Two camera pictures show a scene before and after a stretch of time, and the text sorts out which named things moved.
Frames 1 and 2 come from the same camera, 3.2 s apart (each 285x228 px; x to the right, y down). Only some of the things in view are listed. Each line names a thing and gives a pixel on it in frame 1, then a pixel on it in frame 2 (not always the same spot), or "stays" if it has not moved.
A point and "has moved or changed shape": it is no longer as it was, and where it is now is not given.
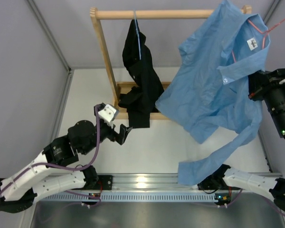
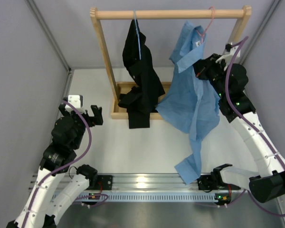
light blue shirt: (207, 89) has moved or changed shape
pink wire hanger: (266, 32) to (204, 32)
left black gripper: (119, 137) to (97, 113)
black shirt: (142, 99) stays
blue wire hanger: (137, 34) stays
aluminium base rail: (150, 183) stays
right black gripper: (261, 82) to (202, 67)
